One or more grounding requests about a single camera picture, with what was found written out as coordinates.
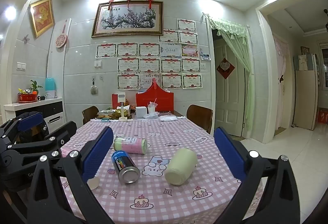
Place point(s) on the pink and green bottle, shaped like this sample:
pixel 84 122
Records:
pixel 132 146

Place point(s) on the red gift bag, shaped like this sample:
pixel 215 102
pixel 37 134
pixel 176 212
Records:
pixel 160 101

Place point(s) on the white wall socket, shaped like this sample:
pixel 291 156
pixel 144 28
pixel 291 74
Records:
pixel 98 63

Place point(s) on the green potted plant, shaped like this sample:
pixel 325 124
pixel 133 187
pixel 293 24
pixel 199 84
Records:
pixel 34 85

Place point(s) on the small wall photo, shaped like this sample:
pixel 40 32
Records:
pixel 205 56

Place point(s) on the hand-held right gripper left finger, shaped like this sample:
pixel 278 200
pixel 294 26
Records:
pixel 98 153

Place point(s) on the round pink wall ornament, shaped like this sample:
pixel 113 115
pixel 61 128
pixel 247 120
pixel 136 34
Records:
pixel 62 40

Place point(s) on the pink checked tablecloth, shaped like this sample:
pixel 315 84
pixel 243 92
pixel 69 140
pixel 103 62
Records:
pixel 158 201

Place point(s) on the clear food container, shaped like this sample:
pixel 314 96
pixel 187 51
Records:
pixel 105 112

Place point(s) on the butterfly wall decal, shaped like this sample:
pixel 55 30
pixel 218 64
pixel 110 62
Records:
pixel 26 39

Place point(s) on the white stand lamp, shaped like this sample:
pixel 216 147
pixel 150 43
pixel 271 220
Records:
pixel 123 111

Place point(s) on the white panel door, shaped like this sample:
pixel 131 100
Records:
pixel 230 106

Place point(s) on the dark spray can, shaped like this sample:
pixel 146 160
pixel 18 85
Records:
pixel 124 165

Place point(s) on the black and white sideboard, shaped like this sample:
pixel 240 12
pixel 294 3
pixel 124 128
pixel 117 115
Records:
pixel 51 111

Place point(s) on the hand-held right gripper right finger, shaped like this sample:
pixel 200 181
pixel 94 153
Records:
pixel 229 155

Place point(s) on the white tissue packet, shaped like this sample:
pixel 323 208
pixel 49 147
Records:
pixel 167 118

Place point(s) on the white refrigerator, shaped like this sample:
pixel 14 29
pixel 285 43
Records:
pixel 305 96

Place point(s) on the teal white humidifier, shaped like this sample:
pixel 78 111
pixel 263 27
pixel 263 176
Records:
pixel 50 87

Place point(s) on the cream cup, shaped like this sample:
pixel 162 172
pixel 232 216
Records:
pixel 180 169

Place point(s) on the beige round lid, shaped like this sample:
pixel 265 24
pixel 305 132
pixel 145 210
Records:
pixel 93 183

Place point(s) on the hanging grey brush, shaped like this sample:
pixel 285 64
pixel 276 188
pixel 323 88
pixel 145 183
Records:
pixel 93 89

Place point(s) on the framed red picture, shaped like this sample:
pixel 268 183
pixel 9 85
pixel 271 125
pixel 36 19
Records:
pixel 42 17

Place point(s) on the green door curtain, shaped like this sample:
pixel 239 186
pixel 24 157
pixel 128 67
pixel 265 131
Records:
pixel 246 80

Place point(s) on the red diamond door decoration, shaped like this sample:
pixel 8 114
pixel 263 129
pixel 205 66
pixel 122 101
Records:
pixel 225 69

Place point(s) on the white square box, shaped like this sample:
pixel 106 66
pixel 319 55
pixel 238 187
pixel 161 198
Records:
pixel 141 112

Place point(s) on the brown wooden chair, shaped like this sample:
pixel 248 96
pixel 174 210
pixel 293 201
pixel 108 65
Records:
pixel 199 116
pixel 89 114

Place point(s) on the white light switch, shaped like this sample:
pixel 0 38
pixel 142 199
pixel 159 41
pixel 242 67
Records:
pixel 21 66

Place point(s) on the white cup with straws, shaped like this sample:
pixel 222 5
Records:
pixel 151 110

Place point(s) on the framed plum blossom painting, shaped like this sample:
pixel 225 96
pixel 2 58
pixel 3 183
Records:
pixel 128 19

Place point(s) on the small red box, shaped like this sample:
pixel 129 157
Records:
pixel 114 101

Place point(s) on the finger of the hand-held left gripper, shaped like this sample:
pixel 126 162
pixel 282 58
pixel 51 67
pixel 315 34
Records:
pixel 30 121
pixel 55 137

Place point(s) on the group of award certificates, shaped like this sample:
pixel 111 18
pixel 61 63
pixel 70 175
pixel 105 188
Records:
pixel 150 65

